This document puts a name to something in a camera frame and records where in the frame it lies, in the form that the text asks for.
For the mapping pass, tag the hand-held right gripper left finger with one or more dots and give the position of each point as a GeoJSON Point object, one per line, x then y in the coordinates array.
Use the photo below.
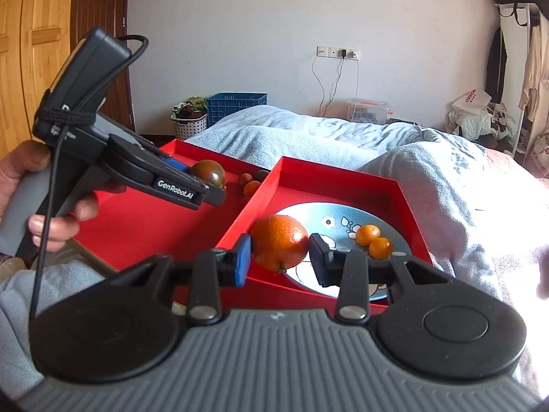
{"type": "Point", "coordinates": [242, 261]}

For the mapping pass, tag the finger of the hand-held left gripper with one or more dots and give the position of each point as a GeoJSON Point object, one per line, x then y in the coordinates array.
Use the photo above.
{"type": "Point", "coordinates": [212, 197]}
{"type": "Point", "coordinates": [176, 165]}

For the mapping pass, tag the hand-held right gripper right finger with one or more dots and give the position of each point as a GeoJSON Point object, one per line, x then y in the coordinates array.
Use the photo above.
{"type": "Point", "coordinates": [319, 261]}

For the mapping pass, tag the dark green-red tomato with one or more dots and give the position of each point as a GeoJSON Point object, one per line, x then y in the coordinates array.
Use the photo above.
{"type": "Point", "coordinates": [211, 171]}

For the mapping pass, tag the orange mandarin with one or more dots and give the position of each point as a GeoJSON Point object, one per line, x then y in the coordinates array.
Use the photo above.
{"type": "Point", "coordinates": [278, 244]}

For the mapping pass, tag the blue patterned plate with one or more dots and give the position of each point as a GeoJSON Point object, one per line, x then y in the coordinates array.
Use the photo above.
{"type": "Point", "coordinates": [309, 213]}

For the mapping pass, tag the red cardboard box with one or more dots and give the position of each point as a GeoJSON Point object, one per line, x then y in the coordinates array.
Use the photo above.
{"type": "Point", "coordinates": [150, 227]}

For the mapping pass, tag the red box with plate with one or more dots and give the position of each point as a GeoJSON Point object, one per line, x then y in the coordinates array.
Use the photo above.
{"type": "Point", "coordinates": [334, 180]}

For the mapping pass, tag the person's left hand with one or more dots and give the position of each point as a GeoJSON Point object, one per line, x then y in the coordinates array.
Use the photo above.
{"type": "Point", "coordinates": [25, 163]}

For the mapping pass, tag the small red cherry tomato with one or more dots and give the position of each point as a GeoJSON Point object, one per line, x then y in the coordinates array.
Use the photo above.
{"type": "Point", "coordinates": [245, 178]}

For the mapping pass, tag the white perforated basket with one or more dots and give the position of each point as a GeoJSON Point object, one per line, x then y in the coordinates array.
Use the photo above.
{"type": "Point", "coordinates": [188, 128]}

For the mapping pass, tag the small orange-red cherry tomato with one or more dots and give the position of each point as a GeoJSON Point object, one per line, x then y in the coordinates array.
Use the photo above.
{"type": "Point", "coordinates": [251, 187]}

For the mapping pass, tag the small dark cherry tomato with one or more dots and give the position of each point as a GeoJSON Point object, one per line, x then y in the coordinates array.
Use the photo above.
{"type": "Point", "coordinates": [261, 174]}

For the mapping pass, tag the small orange kumquat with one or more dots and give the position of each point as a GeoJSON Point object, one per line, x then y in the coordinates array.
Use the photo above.
{"type": "Point", "coordinates": [368, 234]}
{"type": "Point", "coordinates": [381, 247]}

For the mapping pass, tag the clothes in basket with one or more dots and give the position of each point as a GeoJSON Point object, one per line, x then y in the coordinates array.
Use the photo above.
{"type": "Point", "coordinates": [191, 107]}

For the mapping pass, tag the wooden wardrobe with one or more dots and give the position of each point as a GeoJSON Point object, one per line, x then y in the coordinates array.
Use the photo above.
{"type": "Point", "coordinates": [30, 51]}

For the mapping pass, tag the dark brown door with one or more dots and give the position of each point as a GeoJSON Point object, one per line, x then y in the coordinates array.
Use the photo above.
{"type": "Point", "coordinates": [101, 4]}

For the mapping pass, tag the blue plastic crate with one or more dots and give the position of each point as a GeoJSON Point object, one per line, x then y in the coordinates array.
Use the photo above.
{"type": "Point", "coordinates": [236, 107]}

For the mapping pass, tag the light blue blanket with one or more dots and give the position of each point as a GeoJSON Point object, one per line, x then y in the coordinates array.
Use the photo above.
{"type": "Point", "coordinates": [429, 167]}

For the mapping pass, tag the clear plastic storage box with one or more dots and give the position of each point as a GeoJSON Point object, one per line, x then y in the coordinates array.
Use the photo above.
{"type": "Point", "coordinates": [369, 111]}

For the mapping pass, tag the pile of clothes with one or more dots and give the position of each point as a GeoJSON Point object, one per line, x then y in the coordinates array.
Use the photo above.
{"type": "Point", "coordinates": [476, 126]}

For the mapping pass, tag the pink bed sheet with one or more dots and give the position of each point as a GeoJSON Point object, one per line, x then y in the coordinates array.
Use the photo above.
{"type": "Point", "coordinates": [508, 161]}

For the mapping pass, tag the white shopping bag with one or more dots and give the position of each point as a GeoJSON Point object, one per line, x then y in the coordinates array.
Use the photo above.
{"type": "Point", "coordinates": [472, 101]}

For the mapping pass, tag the black hanging garment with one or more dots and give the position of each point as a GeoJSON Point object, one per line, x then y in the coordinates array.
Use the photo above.
{"type": "Point", "coordinates": [496, 64]}

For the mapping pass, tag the white clothes rack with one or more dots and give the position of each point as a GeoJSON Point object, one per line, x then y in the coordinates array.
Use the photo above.
{"type": "Point", "coordinates": [512, 51]}

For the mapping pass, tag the beige hanging garment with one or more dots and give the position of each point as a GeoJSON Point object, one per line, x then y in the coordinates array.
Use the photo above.
{"type": "Point", "coordinates": [536, 64]}

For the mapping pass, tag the white wall socket strip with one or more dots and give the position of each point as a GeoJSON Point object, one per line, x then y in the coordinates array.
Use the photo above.
{"type": "Point", "coordinates": [330, 52]}

